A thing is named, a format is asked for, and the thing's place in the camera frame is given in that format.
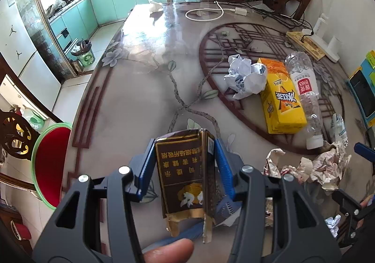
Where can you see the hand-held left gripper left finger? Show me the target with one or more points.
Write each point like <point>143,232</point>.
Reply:
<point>146,163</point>

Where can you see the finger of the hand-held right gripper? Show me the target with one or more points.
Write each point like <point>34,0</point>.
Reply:
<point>364,151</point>
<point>350,207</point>

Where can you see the white printed paper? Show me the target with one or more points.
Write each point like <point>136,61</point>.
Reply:
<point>244,78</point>

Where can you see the yellow book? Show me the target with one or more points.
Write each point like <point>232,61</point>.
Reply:
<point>301,43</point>

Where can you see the small printed paper wad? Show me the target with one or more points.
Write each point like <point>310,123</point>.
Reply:
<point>333,226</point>

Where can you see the brown cigarette box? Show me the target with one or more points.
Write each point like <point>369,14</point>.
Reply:
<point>181,175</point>

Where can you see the blue framed tablet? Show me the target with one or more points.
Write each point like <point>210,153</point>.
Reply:
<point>363,96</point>

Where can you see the white cylinder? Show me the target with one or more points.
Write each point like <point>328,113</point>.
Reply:
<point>334,49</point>

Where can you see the person's left hand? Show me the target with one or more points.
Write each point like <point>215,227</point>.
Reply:
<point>170,251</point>

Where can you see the white bottle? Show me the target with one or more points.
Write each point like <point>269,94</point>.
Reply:
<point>320,27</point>

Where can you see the clear snack wrapper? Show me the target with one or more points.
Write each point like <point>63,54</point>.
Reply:
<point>339,131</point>

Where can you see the clear plastic bottle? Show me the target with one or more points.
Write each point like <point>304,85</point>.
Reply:
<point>306,90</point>

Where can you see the white refrigerator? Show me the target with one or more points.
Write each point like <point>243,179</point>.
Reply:
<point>17,34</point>

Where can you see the yellow drink carton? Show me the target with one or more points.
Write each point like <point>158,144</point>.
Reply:
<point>281,99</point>

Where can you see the green trash can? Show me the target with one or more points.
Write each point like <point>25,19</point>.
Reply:
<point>85,56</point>

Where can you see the beige paper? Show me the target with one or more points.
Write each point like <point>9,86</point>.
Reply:
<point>331,166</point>

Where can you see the white power strip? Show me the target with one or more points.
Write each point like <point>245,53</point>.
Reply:
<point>318,42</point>

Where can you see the red basin green rim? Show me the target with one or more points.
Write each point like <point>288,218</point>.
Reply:
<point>52,163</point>

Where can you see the white tissue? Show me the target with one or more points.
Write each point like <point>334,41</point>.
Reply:
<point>155,5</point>

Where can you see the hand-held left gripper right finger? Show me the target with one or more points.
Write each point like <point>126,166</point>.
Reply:
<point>225,166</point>

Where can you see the green yellow block toy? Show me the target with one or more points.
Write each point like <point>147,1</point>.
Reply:
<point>370,59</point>

